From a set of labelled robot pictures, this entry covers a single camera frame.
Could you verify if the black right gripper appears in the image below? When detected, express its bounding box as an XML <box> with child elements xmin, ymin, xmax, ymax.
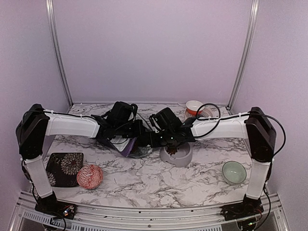
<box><xmin>149</xmin><ymin>128</ymin><xmax>176</xmax><ymax>148</ymax></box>

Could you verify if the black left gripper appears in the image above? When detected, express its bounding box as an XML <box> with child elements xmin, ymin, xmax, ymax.
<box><xmin>115</xmin><ymin>119</ymin><xmax>146</xmax><ymax>138</ymax></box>

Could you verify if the grey double pet bowl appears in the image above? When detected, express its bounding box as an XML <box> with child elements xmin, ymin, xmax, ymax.
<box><xmin>159</xmin><ymin>143</ymin><xmax>193</xmax><ymax>167</ymax></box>

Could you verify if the purple puppy food bag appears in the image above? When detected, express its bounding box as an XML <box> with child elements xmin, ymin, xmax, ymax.
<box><xmin>101</xmin><ymin>134</ymin><xmax>154</xmax><ymax>159</ymax></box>

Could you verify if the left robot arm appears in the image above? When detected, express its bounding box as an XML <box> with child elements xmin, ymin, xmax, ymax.
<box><xmin>16</xmin><ymin>102</ymin><xmax>146</xmax><ymax>214</ymax></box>

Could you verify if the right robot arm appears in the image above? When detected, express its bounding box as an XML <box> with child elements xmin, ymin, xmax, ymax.
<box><xmin>138</xmin><ymin>107</ymin><xmax>276</xmax><ymax>216</ymax></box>

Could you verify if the brown kibble in front bowl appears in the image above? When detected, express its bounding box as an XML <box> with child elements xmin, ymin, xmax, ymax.
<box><xmin>166</xmin><ymin>146</ymin><xmax>178</xmax><ymax>155</ymax></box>

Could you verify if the orange white ceramic bowl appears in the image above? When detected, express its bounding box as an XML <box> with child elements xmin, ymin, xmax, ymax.
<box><xmin>186</xmin><ymin>100</ymin><xmax>205</xmax><ymax>116</ymax></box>

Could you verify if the spiral pattern ceramic plate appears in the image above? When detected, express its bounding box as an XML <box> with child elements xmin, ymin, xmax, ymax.
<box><xmin>184</xmin><ymin>108</ymin><xmax>218</xmax><ymax>119</ymax></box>

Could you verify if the red patterned ceramic bowl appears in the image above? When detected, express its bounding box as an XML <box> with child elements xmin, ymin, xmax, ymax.
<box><xmin>77</xmin><ymin>165</ymin><xmax>103</xmax><ymax>190</ymax></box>

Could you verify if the black floral square plate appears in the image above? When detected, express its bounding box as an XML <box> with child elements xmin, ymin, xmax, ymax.
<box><xmin>46</xmin><ymin>153</ymin><xmax>84</xmax><ymax>188</ymax></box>

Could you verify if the pale green glass bowl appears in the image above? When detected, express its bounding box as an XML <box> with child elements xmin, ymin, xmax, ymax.
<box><xmin>222</xmin><ymin>161</ymin><xmax>247</xmax><ymax>185</ymax></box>

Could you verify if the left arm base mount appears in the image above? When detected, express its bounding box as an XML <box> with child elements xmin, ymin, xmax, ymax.
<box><xmin>35</xmin><ymin>194</ymin><xmax>77</xmax><ymax>219</ymax></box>

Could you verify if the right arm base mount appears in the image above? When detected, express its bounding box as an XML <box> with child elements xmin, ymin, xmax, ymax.
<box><xmin>220</xmin><ymin>195</ymin><xmax>264</xmax><ymax>221</ymax></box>

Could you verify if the aluminium left corner post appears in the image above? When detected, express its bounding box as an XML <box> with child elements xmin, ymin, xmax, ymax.
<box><xmin>45</xmin><ymin>0</ymin><xmax>73</xmax><ymax>108</ymax></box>

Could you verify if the aluminium corner post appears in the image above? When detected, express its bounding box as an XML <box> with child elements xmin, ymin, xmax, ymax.
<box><xmin>227</xmin><ymin>0</ymin><xmax>260</xmax><ymax>111</ymax></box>
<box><xmin>45</xmin><ymin>0</ymin><xmax>73</xmax><ymax>108</ymax></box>

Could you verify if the aluminium front frame rail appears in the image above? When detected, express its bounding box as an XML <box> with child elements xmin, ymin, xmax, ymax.
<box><xmin>8</xmin><ymin>191</ymin><xmax>290</xmax><ymax>231</ymax></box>

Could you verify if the aluminium right corner post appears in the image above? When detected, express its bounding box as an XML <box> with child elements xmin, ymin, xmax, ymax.
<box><xmin>227</xmin><ymin>0</ymin><xmax>260</xmax><ymax>111</ymax></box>

